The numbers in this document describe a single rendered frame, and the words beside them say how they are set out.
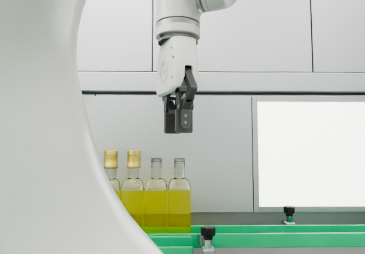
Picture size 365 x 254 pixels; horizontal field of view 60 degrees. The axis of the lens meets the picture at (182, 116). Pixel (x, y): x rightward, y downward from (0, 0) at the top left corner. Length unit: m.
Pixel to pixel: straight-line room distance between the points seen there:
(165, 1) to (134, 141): 0.47
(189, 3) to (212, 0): 0.04
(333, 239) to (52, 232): 0.74
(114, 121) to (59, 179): 0.73
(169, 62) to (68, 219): 0.38
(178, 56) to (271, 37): 0.55
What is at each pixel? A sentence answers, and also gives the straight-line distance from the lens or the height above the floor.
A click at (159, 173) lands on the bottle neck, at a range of 0.80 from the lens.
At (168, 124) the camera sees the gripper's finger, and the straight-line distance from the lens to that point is 0.60.
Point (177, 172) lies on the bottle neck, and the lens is 0.81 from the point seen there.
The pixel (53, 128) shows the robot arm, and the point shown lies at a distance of 0.22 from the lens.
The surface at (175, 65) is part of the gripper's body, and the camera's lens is 0.54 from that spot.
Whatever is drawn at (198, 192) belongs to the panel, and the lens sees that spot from 0.95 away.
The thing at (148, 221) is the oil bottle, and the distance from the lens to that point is 0.81.
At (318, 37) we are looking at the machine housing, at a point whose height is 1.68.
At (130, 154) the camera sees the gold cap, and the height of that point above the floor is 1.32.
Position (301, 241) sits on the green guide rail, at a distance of 0.86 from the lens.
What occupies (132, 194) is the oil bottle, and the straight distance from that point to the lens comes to 0.80.
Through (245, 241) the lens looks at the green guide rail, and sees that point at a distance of 0.82.
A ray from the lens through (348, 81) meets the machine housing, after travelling 1.09.
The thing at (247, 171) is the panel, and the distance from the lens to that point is 0.96.
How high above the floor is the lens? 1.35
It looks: 5 degrees up
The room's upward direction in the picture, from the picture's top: straight up
